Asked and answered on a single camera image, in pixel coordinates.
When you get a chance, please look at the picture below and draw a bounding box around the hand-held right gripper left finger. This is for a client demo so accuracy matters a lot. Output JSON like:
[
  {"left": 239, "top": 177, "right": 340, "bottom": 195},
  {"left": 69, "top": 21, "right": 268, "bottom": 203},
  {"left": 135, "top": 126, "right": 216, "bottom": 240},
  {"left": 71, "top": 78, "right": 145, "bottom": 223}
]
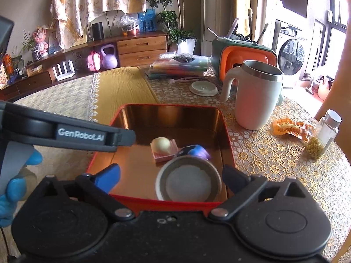
[{"left": 33, "top": 164, "right": 136, "bottom": 221}]

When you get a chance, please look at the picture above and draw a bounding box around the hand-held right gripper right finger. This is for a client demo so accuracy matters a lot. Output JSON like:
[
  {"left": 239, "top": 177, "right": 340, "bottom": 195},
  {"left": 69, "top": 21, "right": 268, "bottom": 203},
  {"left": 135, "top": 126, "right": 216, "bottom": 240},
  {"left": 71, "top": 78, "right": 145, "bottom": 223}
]
[{"left": 208, "top": 164, "right": 316, "bottom": 222}]

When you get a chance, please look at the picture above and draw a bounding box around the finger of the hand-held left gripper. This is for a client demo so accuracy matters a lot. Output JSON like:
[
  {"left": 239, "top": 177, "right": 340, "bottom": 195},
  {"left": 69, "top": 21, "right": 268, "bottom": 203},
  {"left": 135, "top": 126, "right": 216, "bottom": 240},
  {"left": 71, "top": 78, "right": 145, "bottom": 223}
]
[{"left": 53, "top": 123, "right": 136, "bottom": 153}]

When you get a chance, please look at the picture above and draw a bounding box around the purple toy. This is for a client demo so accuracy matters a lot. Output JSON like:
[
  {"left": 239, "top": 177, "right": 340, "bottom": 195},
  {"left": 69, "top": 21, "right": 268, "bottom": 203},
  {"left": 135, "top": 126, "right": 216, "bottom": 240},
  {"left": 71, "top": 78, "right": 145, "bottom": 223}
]
[{"left": 175, "top": 144, "right": 211, "bottom": 161}]

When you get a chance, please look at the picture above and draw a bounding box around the red tin box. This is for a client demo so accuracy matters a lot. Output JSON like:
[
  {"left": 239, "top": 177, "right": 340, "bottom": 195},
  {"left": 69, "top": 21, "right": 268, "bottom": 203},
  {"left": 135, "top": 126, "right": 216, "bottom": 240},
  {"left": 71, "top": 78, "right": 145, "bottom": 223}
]
[{"left": 87, "top": 104, "right": 236, "bottom": 214}]

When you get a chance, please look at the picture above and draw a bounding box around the pink toy with cream ball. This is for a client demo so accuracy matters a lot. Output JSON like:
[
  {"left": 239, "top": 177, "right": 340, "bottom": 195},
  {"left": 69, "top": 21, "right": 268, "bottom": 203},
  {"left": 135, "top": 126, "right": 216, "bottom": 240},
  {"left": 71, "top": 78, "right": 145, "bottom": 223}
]
[{"left": 150, "top": 137, "right": 179, "bottom": 163}]

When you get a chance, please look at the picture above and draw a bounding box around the person's left hand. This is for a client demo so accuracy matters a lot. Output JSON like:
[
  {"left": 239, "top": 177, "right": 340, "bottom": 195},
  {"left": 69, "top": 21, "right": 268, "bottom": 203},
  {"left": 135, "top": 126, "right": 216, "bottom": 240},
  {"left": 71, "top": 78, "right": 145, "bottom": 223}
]
[{"left": 0, "top": 151, "right": 43, "bottom": 227}]

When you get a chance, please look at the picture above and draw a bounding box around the gold lace tablecloth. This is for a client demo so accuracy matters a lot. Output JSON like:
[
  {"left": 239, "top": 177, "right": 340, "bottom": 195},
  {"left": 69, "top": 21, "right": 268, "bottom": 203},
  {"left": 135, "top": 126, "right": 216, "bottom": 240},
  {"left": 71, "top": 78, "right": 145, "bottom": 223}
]
[{"left": 140, "top": 66, "right": 351, "bottom": 263}]

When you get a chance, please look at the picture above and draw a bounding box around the cream quilted tablecloth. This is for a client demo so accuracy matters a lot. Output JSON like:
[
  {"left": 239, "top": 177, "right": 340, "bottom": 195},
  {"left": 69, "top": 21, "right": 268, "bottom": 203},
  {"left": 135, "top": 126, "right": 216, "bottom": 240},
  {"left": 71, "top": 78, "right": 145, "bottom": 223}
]
[{"left": 0, "top": 73, "right": 110, "bottom": 176}]

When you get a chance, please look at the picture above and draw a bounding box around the small cardboard box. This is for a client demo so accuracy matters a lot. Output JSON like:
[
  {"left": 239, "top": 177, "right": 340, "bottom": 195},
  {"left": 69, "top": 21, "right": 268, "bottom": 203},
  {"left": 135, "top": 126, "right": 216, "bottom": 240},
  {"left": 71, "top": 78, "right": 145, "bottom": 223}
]
[{"left": 26, "top": 64, "right": 43, "bottom": 76}]

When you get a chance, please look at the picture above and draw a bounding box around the yellow table runner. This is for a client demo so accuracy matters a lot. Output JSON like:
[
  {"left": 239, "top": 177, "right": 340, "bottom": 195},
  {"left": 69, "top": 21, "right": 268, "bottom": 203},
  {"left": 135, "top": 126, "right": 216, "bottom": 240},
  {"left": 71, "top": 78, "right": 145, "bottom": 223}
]
[{"left": 93, "top": 66, "right": 160, "bottom": 132}]

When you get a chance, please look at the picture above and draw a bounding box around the white router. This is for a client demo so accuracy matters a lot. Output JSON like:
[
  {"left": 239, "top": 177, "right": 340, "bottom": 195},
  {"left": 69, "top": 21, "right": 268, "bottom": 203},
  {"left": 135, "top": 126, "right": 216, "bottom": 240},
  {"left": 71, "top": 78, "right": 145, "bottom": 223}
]
[{"left": 52, "top": 61, "right": 76, "bottom": 82}]

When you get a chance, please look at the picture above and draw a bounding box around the small plant in vase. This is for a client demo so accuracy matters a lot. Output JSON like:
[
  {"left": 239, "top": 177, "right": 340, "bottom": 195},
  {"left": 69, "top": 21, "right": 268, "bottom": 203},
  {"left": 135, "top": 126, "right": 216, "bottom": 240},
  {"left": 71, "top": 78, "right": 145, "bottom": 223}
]
[{"left": 21, "top": 30, "right": 42, "bottom": 61}]

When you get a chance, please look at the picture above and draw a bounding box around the orange snack packet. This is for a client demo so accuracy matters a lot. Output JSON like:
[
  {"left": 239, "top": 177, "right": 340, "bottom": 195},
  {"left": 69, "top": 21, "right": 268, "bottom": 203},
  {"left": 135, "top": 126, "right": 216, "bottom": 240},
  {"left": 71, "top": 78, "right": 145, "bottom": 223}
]
[{"left": 272, "top": 118, "right": 315, "bottom": 142}]

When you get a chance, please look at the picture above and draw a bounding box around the pink toy bag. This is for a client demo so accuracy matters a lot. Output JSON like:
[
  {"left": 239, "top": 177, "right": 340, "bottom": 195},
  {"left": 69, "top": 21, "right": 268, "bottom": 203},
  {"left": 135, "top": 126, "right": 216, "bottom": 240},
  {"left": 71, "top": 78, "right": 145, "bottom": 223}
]
[{"left": 87, "top": 51, "right": 102, "bottom": 72}]

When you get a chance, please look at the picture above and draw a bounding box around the purple kettlebell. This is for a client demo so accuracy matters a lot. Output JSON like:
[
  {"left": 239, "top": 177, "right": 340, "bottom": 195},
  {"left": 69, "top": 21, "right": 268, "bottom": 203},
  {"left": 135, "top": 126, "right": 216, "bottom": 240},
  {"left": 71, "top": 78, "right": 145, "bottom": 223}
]
[{"left": 100, "top": 44, "right": 119, "bottom": 70}]

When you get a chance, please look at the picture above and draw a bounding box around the pale green mug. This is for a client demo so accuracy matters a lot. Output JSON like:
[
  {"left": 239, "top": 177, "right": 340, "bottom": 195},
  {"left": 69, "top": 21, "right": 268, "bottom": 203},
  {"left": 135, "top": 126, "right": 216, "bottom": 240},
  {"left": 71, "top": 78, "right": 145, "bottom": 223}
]
[{"left": 220, "top": 59, "right": 284, "bottom": 131}]

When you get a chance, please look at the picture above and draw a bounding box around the pink doll figure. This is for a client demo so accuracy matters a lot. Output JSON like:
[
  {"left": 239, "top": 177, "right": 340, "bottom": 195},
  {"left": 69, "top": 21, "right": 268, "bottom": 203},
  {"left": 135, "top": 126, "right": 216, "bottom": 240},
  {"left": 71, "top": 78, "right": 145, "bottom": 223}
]
[{"left": 32, "top": 26, "right": 51, "bottom": 57}]

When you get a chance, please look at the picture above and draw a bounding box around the pale green mug lid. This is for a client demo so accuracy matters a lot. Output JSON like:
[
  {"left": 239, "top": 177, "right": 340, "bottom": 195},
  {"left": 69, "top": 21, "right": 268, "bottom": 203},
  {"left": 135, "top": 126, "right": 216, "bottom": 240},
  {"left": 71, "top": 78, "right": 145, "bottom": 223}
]
[{"left": 190, "top": 80, "right": 219, "bottom": 97}]

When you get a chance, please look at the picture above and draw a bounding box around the glass bottle of yellow pills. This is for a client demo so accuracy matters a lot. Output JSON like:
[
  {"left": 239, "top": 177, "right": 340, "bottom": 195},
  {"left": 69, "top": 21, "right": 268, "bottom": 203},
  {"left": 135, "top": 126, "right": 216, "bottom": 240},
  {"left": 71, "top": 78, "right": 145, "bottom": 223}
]
[{"left": 305, "top": 109, "right": 343, "bottom": 160}]

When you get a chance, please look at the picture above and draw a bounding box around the wooden television cabinet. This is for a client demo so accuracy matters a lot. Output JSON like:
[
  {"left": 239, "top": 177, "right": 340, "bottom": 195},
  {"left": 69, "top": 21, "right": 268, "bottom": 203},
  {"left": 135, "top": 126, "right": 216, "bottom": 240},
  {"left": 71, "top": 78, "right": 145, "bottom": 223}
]
[{"left": 0, "top": 31, "right": 169, "bottom": 102}]

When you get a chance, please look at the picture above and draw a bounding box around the black speaker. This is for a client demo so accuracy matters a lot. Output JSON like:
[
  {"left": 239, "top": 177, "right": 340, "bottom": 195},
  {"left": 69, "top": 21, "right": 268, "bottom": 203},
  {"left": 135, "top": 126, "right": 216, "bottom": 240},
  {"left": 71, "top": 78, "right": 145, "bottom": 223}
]
[{"left": 91, "top": 22, "right": 105, "bottom": 41}]

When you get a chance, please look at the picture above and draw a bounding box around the pink spoon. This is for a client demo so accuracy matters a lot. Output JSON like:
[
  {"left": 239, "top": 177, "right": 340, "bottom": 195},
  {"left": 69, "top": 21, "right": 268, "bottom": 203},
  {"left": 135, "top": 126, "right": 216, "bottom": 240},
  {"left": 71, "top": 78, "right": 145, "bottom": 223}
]
[{"left": 168, "top": 77, "right": 198, "bottom": 84}]

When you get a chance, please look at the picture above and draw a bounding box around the stack of colourful books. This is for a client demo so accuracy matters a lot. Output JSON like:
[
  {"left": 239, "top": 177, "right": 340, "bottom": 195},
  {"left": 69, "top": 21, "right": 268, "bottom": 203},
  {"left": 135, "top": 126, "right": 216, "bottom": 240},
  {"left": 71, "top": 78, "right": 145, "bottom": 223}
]
[{"left": 144, "top": 56, "right": 212, "bottom": 80}]

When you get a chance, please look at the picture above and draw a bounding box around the white shell-shaped decoration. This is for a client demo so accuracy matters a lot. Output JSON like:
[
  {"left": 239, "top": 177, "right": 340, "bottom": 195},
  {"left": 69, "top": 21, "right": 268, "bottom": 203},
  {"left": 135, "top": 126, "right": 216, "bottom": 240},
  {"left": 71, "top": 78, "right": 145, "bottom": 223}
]
[{"left": 90, "top": 9, "right": 125, "bottom": 38}]

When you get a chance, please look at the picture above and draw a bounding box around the clear plastic bag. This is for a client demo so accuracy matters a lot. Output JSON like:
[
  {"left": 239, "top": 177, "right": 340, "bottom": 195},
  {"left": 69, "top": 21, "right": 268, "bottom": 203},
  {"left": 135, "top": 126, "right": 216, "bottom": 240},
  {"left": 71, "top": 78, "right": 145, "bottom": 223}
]
[{"left": 120, "top": 15, "right": 140, "bottom": 36}]

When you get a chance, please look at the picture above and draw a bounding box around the green and orange storage box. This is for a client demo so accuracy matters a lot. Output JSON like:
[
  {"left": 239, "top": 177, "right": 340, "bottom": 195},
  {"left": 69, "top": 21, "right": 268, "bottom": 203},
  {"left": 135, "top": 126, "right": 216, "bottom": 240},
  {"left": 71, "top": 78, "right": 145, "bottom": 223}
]
[{"left": 211, "top": 36, "right": 278, "bottom": 86}]

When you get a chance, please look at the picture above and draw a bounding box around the dark plastic bag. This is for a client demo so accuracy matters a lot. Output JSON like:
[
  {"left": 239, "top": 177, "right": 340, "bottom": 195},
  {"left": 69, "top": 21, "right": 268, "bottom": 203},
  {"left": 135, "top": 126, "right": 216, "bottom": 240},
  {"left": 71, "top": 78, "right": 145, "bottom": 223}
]
[{"left": 172, "top": 54, "right": 195, "bottom": 63}]

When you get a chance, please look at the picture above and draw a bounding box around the orange bag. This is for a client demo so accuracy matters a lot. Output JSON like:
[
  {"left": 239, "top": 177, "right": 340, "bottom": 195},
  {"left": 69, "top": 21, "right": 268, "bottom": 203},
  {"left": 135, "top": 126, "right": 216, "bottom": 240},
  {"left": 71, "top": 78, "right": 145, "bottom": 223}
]
[{"left": 318, "top": 75, "right": 334, "bottom": 101}]

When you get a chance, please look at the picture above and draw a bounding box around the blue pack of bottles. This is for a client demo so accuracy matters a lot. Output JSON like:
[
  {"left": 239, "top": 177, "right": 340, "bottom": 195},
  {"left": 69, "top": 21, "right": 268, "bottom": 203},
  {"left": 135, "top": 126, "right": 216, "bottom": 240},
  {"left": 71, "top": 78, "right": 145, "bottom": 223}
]
[{"left": 137, "top": 8, "right": 157, "bottom": 32}]

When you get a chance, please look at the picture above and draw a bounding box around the white washing machine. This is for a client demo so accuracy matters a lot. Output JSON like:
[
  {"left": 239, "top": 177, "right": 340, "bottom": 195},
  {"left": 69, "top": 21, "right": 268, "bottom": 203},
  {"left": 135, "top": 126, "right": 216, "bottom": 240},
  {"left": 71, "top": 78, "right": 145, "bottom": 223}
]
[{"left": 275, "top": 19, "right": 308, "bottom": 88}]

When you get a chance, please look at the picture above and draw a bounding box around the floral cover cloth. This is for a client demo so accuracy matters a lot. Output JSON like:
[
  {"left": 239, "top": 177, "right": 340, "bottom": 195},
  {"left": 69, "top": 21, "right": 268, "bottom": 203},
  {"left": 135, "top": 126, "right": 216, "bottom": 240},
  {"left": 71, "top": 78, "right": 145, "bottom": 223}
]
[{"left": 51, "top": 0, "right": 150, "bottom": 50}]

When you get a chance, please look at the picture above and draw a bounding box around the potted plant in white pot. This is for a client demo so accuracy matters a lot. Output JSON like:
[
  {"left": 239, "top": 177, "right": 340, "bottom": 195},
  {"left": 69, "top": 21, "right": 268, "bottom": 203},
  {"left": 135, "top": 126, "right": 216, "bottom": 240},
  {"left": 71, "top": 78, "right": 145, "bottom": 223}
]
[{"left": 146, "top": 0, "right": 197, "bottom": 55}]

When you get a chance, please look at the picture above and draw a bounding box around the wooden paintbrush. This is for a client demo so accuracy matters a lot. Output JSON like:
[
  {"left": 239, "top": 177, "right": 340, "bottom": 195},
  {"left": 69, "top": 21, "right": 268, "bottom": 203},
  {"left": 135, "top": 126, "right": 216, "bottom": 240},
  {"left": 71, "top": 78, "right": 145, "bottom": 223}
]
[{"left": 256, "top": 23, "right": 269, "bottom": 43}]

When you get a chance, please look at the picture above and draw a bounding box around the grey pen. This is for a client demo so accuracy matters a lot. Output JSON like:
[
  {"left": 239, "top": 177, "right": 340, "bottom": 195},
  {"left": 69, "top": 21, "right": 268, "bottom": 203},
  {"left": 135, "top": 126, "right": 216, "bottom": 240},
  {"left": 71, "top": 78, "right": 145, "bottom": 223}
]
[{"left": 229, "top": 18, "right": 239, "bottom": 38}]

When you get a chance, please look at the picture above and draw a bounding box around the white tower air conditioner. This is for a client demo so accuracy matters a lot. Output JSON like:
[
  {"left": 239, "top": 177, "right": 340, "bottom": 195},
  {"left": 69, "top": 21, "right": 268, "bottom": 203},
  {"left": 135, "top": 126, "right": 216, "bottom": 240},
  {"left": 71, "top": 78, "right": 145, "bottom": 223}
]
[{"left": 201, "top": 0, "right": 234, "bottom": 58}]

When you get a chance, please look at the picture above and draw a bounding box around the yellow curtain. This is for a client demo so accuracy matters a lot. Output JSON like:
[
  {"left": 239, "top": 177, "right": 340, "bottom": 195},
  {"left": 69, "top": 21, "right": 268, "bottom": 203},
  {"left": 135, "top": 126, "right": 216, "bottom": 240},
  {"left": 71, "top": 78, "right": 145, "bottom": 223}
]
[{"left": 233, "top": 0, "right": 252, "bottom": 42}]

